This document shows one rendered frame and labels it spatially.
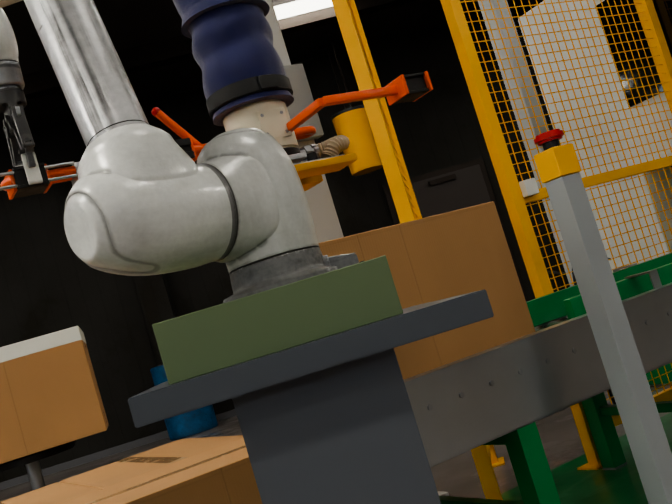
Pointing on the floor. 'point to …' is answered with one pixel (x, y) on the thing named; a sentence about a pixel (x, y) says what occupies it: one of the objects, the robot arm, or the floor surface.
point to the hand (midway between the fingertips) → (29, 177)
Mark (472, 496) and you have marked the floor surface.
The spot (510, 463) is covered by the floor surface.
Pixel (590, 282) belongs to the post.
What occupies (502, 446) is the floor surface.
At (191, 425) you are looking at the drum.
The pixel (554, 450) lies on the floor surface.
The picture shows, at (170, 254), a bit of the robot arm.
